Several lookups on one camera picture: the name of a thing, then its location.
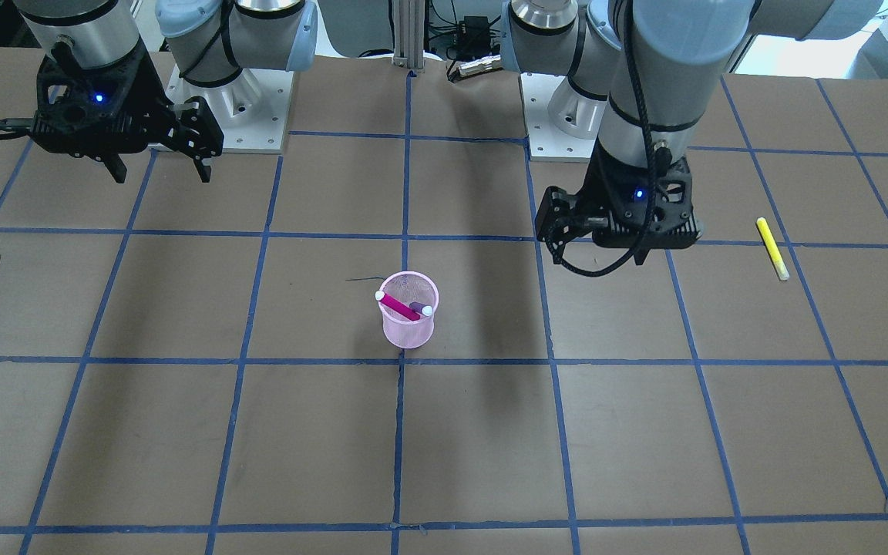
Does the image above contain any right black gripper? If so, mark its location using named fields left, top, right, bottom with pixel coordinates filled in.
left=0, top=42, right=224, bottom=185

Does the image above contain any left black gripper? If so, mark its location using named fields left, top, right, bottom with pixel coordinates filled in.
left=533, top=144, right=704, bottom=250

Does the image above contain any purple pen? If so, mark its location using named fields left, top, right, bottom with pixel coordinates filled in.
left=409, top=301, right=435, bottom=318

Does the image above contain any pink pen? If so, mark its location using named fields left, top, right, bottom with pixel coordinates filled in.
left=375, top=289, right=422, bottom=321

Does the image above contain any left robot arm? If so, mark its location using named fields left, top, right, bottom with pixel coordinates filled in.
left=500, top=1, right=881, bottom=257

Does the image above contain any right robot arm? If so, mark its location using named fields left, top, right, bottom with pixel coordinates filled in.
left=0, top=1, right=321, bottom=183

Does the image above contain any pink mesh cup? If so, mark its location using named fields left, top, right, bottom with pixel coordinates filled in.
left=376, top=271, right=439, bottom=350

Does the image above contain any yellow pen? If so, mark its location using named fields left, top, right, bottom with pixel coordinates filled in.
left=755, top=217, right=790, bottom=281

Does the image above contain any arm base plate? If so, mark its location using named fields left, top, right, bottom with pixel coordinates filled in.
left=520, top=73, right=607, bottom=163
left=166, top=66, right=298, bottom=155

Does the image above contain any aluminium frame post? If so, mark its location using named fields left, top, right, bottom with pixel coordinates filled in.
left=390, top=1, right=427, bottom=75

